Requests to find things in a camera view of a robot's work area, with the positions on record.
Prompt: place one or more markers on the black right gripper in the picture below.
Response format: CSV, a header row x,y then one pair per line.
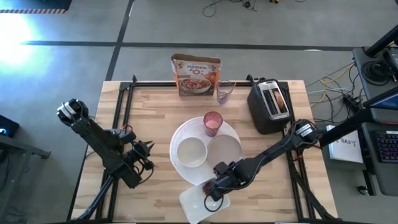
x,y
228,177

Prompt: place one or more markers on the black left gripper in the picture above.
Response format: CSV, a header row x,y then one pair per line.
x,y
136,157

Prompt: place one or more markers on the small grey plate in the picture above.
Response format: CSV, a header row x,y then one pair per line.
x,y
224,152

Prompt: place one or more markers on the white ceramic bowl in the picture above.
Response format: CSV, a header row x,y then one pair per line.
x,y
191,152

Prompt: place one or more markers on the white plastic bin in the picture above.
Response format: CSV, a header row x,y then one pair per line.
x,y
192,205

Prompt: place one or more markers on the red plastic tumbler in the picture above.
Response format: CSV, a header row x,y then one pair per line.
x,y
213,124

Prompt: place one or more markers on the pumpkin cereal box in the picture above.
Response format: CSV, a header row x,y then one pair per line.
x,y
196,77

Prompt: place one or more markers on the toast slice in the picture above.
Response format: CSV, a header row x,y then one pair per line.
x,y
279,99

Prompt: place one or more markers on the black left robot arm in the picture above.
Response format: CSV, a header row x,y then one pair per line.
x,y
99,140

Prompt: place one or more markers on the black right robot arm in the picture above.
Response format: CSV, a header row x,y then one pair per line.
x,y
273,149

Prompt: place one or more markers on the white round woven placemat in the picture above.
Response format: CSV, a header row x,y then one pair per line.
x,y
186,127

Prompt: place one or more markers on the black toaster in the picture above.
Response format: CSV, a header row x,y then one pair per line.
x,y
261,115

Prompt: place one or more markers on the clear glass tumbler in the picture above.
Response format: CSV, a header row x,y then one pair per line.
x,y
222,98

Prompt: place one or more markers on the grey metal cart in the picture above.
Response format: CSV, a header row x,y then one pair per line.
x,y
31,152

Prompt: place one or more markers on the white notebook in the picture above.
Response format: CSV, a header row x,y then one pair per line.
x,y
345,152

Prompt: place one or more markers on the black slanted beam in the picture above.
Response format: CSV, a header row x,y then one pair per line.
x,y
348,126

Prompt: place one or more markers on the black computer mouse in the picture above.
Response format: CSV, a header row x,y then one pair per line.
x,y
362,189

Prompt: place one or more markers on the black box with blue light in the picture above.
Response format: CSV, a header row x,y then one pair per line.
x,y
9,127

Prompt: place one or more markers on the black power strip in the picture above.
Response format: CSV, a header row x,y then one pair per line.
x,y
351,101

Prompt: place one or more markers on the grey desk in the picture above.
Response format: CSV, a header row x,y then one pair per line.
x,y
388,180

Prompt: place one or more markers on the black keyboard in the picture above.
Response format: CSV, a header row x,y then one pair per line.
x,y
388,146

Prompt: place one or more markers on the laptop with blue screen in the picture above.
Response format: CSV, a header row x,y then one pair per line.
x,y
385,102

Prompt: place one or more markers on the hazard striped floor mat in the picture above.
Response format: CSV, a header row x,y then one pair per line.
x,y
34,4

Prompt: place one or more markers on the black cylindrical pole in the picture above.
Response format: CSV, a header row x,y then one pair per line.
x,y
382,42

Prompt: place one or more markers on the black aluminium table frame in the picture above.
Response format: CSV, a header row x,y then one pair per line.
x,y
155,84

